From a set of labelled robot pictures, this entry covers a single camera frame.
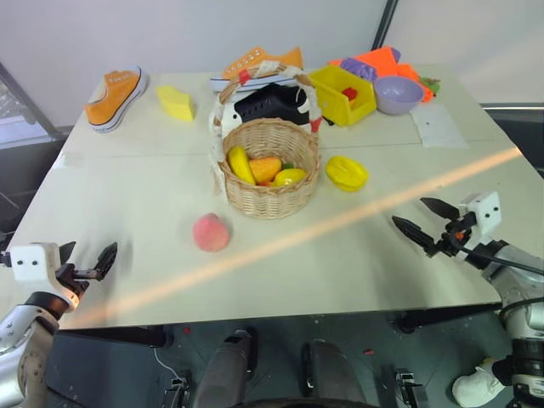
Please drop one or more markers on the pink toy peach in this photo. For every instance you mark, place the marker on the pink toy peach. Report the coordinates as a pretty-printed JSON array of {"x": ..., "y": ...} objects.
[{"x": 211, "y": 233}]

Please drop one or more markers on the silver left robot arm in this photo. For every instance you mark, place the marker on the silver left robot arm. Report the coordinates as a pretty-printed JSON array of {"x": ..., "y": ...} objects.
[{"x": 13, "y": 340}]

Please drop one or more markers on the orange canvas sneaker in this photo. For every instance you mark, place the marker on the orange canvas sneaker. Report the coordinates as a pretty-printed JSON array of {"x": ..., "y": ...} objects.
[
  {"x": 272, "y": 61},
  {"x": 112, "y": 100}
]

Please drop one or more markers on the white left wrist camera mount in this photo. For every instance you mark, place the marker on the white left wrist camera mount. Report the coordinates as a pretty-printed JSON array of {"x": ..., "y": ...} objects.
[{"x": 30, "y": 261}]

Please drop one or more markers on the white paper sheet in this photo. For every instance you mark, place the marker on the white paper sheet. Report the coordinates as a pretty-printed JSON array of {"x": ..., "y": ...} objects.
[{"x": 438, "y": 125}]

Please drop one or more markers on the red toy in bin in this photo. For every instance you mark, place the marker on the red toy in bin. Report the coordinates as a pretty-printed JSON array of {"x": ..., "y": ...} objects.
[{"x": 350, "y": 93}]

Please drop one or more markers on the wicker basket with handle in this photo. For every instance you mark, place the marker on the wicker basket with handle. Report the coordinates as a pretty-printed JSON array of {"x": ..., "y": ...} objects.
[{"x": 268, "y": 200}]

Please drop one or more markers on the black metal frame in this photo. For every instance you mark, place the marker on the black metal frame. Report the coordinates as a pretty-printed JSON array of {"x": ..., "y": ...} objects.
[{"x": 25, "y": 98}]

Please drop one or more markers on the purple plastic bin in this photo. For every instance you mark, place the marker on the purple plastic bin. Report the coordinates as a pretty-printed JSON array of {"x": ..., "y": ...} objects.
[{"x": 359, "y": 68}]

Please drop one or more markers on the white sneaker on floor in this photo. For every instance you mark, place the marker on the white sneaker on floor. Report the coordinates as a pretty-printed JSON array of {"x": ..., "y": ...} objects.
[{"x": 474, "y": 384}]

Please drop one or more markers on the yellow toy lemon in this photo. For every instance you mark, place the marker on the yellow toy lemon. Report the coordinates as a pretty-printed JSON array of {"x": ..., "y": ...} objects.
[{"x": 289, "y": 177}]

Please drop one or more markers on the black clog shoe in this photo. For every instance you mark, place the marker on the black clog shoe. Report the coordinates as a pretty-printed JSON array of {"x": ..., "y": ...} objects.
[{"x": 272, "y": 104}]

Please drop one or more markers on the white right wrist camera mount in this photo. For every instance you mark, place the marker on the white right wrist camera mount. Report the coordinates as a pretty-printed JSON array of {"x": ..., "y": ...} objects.
[{"x": 488, "y": 212}]

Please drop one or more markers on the green toy item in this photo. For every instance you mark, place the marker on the green toy item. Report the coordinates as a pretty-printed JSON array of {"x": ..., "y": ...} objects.
[{"x": 430, "y": 84}]

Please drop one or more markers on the orange plastic bin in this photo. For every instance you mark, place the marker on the orange plastic bin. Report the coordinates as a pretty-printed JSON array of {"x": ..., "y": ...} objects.
[{"x": 378, "y": 57}]

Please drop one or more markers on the dark green object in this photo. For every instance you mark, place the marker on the dark green object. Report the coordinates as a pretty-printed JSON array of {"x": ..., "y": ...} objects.
[{"x": 288, "y": 166}]

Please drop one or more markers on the dark slanted pole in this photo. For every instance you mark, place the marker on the dark slanted pole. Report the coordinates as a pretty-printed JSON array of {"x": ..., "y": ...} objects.
[{"x": 384, "y": 23}]

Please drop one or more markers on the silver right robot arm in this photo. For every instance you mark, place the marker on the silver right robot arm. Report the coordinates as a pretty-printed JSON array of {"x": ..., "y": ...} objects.
[{"x": 520, "y": 287}]

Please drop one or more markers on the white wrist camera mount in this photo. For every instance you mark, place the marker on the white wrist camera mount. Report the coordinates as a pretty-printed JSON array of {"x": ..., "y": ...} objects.
[
  {"x": 488, "y": 212},
  {"x": 30, "y": 261}
]

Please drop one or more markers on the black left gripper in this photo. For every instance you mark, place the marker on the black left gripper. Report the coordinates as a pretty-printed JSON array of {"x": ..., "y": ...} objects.
[{"x": 72, "y": 278}]

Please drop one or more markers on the yellow ridged toy fruit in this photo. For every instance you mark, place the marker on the yellow ridged toy fruit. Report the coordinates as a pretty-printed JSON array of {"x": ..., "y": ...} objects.
[{"x": 346, "y": 173}]

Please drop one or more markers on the black table caster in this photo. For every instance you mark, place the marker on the black table caster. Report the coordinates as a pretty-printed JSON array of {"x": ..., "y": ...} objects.
[{"x": 410, "y": 323}]

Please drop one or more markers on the yellow toy banana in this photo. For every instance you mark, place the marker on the yellow toy banana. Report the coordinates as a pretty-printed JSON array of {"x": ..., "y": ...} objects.
[{"x": 240, "y": 163}]

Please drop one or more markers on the yellow sponge block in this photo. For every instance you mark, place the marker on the yellow sponge block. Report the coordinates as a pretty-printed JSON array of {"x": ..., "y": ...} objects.
[{"x": 176, "y": 104}]

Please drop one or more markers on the orange toy fruit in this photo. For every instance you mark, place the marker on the orange toy fruit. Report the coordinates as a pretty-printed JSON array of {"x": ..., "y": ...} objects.
[{"x": 265, "y": 168}]

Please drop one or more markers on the yellow plastic bin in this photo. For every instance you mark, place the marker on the yellow plastic bin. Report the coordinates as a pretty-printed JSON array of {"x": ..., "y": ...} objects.
[{"x": 336, "y": 102}]

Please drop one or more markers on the purple plastic bowl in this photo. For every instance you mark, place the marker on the purple plastic bowl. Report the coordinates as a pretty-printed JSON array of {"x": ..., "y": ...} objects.
[{"x": 397, "y": 95}]

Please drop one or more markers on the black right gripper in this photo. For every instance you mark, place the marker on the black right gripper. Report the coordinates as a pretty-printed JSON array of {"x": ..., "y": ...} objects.
[{"x": 457, "y": 238}]

